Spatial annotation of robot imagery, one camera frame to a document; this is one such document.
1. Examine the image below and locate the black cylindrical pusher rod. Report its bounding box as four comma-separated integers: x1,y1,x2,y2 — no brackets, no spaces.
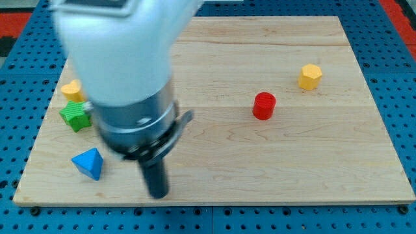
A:
139,159,169,199

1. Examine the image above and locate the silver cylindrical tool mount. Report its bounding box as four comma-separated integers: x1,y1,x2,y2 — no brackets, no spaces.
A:
83,81,194,167

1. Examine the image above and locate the blue triangle block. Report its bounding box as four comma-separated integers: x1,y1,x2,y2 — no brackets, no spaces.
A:
71,148,103,181

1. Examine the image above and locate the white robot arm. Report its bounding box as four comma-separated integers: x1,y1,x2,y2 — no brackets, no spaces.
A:
51,0,203,198

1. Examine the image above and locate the green star block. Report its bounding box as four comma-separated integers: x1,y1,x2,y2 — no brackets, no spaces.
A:
59,101,92,132

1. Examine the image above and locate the yellow heart block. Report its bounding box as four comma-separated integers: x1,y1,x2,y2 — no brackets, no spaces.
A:
60,79,86,103

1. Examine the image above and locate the red cylinder block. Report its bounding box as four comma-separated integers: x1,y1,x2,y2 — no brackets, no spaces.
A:
252,92,276,120

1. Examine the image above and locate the light wooden board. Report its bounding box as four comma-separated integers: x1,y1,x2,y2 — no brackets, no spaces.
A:
13,16,415,207

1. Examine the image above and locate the yellow hexagon block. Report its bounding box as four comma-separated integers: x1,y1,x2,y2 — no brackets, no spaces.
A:
298,64,322,90

